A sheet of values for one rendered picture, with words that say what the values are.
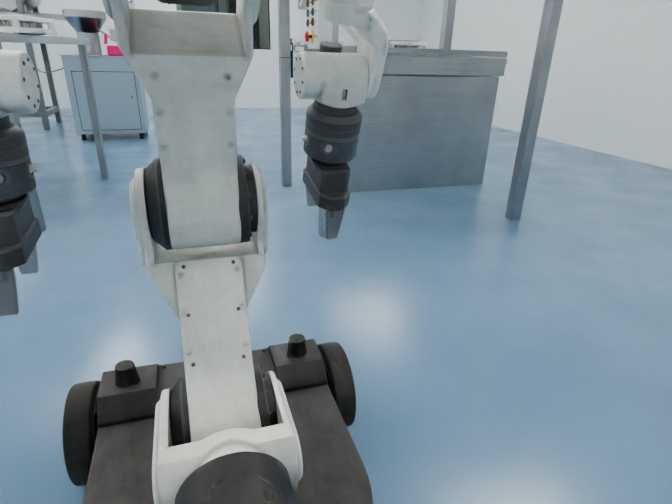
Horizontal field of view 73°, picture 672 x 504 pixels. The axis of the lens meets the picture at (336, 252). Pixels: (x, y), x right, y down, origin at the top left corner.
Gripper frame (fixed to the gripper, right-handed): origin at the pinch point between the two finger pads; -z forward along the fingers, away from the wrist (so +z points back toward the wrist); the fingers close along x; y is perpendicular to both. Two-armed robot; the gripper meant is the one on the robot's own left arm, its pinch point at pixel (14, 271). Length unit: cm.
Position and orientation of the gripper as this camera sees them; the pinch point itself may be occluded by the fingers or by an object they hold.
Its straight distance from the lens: 71.5
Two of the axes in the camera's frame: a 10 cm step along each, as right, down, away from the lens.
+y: -9.4, 0.8, -3.2
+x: -3.3, -4.3, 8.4
